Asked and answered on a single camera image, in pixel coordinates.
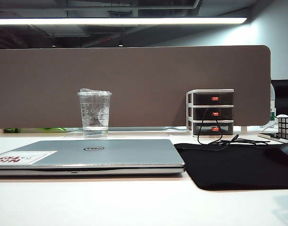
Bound clear plastic cup with lid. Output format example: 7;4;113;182
77;88;113;139

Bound silver Dell laptop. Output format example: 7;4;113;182
0;138;186;177

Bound grey flat device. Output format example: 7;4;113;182
108;126;168;131

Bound brown fabric desk divider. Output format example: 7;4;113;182
0;44;272;129

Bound long ceiling light strip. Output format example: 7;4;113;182
0;16;248;25

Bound black mouse pad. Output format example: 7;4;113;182
173;141;288;191

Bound flat white pad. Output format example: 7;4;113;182
258;132;288;143

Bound clear bottle with green label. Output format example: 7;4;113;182
270;83;276;123

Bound black monitor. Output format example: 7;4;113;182
271;79;288;117

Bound black Rubik's cube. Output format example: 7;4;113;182
277;115;288;142

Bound black computer mouse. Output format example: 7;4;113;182
263;142;288;163

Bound dark drawer with red handle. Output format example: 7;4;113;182
192;107;234;121
192;122;234;136
192;92;234;106

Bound thin black cable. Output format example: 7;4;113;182
197;107;271;149

